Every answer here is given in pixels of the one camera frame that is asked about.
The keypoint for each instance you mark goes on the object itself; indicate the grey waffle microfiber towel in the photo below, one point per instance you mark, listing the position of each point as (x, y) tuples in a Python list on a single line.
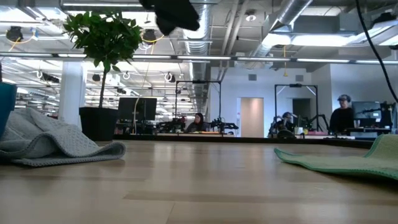
[(46, 140)]

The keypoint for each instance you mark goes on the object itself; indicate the green microfiber towel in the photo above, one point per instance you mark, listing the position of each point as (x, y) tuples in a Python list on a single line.
[(342, 163)]

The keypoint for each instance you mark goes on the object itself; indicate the black ceiling spotlight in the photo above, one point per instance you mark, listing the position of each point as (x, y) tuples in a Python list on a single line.
[(14, 32), (149, 35)]

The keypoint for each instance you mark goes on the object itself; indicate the long ceiling light strip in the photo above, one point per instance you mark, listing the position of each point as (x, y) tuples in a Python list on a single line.
[(202, 58)]

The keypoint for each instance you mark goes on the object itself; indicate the green potted plant black pot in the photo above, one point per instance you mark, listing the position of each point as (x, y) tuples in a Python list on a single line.
[(105, 40)]

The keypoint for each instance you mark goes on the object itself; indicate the black background monitor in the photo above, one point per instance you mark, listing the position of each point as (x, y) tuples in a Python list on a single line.
[(136, 109)]

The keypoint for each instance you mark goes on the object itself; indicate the person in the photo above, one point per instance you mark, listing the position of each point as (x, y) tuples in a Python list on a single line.
[(342, 119), (284, 123), (197, 124)]

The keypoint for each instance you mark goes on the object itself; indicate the black background robot arms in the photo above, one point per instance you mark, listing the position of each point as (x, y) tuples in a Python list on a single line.
[(224, 125)]

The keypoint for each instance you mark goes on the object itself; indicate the white pillar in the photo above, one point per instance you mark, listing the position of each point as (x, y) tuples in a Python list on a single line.
[(73, 93)]

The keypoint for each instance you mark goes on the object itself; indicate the pale door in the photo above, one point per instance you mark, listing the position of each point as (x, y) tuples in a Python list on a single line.
[(252, 118)]

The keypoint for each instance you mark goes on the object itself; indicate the teal plastic bin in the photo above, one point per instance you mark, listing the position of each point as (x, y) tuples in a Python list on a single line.
[(6, 105)]

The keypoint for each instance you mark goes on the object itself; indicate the grey background monitor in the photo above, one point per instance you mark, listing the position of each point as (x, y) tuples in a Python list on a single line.
[(367, 109)]

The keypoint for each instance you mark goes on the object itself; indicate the silver ventilation duct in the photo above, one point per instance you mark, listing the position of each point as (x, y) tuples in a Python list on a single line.
[(289, 12), (199, 46)]

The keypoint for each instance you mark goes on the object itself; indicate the black gantry frame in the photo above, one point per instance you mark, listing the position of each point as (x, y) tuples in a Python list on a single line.
[(199, 81), (295, 85)]

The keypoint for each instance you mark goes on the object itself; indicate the black aluminium table frame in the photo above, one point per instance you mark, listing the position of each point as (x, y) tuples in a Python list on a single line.
[(248, 140)]

